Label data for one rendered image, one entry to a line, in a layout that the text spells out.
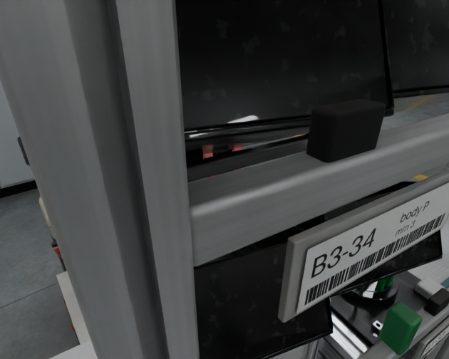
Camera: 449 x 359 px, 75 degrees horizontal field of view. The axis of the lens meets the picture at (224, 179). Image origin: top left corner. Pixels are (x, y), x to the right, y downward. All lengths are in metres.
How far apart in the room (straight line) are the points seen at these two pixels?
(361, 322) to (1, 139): 3.15
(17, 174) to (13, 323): 1.67
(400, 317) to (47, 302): 2.10
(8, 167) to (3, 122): 0.44
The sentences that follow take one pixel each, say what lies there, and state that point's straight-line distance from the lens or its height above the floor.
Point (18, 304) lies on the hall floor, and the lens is 2.29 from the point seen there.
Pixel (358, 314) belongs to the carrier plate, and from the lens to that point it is 0.72.
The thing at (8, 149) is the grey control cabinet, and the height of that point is 0.47.
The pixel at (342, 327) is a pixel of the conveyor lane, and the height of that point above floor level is 0.96.
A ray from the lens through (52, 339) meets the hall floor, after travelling 2.02.
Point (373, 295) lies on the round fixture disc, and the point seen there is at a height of 0.99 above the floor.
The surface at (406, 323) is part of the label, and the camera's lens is 0.23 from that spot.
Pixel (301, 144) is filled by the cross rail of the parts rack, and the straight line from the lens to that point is 0.33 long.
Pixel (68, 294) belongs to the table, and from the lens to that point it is 0.94.
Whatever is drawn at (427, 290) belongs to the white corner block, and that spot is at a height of 0.99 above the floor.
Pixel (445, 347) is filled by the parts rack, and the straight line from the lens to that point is 0.47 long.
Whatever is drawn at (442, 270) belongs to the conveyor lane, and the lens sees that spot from 1.01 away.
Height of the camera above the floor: 1.50
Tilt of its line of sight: 28 degrees down
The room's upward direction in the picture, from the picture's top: straight up
